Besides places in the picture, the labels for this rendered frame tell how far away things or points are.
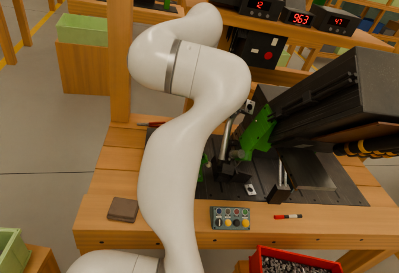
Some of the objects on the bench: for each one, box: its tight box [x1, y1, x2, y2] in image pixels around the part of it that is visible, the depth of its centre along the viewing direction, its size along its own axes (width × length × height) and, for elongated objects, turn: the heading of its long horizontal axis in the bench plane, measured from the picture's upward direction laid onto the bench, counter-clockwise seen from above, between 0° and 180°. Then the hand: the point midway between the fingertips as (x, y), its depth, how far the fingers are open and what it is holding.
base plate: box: [144, 128, 371, 207], centre depth 120 cm, size 42×110×2 cm, turn 81°
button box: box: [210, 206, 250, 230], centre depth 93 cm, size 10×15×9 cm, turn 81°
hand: (245, 107), depth 97 cm, fingers closed on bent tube, 3 cm apart
